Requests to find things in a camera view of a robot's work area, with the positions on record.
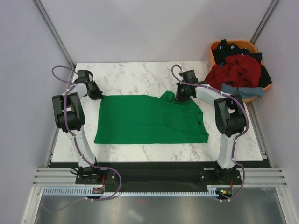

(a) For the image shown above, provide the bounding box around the aluminium frame post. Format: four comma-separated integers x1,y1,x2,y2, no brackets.
250,0,281,45
32,0,76,68

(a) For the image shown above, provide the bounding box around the blue grey t shirt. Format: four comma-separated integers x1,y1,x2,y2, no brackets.
221,83,264,99

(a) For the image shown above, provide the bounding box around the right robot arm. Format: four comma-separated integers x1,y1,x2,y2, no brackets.
174,70,249,184

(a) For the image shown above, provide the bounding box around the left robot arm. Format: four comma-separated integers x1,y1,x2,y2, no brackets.
52,70,103,168

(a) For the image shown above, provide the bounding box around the green t shirt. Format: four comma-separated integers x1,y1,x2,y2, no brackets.
94,91,209,144

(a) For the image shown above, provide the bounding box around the black t shirt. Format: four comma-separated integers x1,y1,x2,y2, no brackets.
208,39,272,90

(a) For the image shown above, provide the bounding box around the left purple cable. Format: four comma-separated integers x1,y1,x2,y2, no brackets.
51,65,122,212

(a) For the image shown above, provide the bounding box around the red t shirt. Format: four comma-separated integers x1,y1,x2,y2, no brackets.
205,55,261,90

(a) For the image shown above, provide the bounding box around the white slotted cable duct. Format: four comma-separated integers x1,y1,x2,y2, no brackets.
42,186,232,197

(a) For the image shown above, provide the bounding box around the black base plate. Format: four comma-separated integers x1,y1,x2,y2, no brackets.
71,161,242,192

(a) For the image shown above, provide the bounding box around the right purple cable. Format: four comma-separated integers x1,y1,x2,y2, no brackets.
171,65,249,203

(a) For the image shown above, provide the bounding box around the right aluminium frame post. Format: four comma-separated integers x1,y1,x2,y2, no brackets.
250,0,281,45

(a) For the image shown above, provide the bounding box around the left aluminium frame post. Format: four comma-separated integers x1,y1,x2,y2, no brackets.
32,0,76,68

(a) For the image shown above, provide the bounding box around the purple cable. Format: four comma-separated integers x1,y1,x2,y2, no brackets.
51,65,122,212
171,65,249,203

